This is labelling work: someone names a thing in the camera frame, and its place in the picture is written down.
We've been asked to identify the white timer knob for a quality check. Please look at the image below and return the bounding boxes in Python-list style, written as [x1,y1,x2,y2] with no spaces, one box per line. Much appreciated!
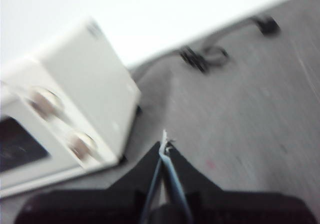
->
[63,131,98,164]

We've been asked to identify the white Toshiba toaster oven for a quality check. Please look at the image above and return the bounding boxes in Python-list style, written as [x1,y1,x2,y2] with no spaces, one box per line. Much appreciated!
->
[0,17,142,199]

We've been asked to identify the glass oven door with handle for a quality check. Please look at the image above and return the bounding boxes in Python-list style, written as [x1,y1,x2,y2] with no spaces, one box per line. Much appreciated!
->
[0,82,85,197]

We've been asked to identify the black power cord with plug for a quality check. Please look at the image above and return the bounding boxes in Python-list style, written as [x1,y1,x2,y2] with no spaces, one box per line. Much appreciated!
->
[134,15,282,84]

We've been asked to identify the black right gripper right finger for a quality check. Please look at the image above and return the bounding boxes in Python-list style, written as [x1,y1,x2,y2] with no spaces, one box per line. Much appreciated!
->
[165,145,316,224]

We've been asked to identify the white temperature knob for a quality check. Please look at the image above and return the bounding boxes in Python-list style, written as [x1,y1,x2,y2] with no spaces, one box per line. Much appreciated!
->
[26,87,65,121]

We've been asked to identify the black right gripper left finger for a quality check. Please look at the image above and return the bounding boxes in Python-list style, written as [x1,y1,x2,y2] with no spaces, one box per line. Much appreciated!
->
[14,141,163,224]

